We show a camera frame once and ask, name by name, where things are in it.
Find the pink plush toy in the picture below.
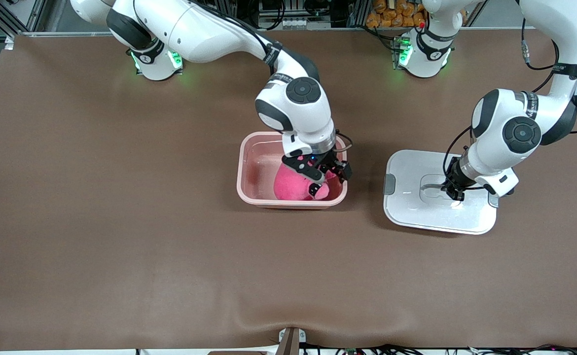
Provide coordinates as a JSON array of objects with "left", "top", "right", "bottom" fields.
[{"left": 274, "top": 163, "right": 342, "bottom": 201}]

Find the pink plastic storage box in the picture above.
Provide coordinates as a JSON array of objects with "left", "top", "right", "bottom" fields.
[{"left": 237, "top": 132, "right": 348, "bottom": 210}]

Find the brown table mat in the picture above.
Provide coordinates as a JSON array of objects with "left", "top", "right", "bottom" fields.
[{"left": 0, "top": 27, "right": 577, "bottom": 352}]

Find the grey electronics unit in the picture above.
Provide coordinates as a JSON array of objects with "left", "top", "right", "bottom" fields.
[{"left": 258, "top": 0, "right": 301, "bottom": 29}]

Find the aluminium frame post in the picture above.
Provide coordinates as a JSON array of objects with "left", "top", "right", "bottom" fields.
[
  {"left": 214, "top": 0, "right": 238, "bottom": 23},
  {"left": 346, "top": 0, "right": 370, "bottom": 28}
]

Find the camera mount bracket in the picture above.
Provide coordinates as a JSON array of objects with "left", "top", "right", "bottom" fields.
[{"left": 276, "top": 327, "right": 307, "bottom": 355}]

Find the aluminium table edge rail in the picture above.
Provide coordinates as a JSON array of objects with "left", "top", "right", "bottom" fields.
[{"left": 15, "top": 27, "right": 577, "bottom": 37}]

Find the aluminium frame corner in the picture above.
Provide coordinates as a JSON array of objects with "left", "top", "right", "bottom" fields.
[{"left": 0, "top": 0, "right": 47, "bottom": 50}]

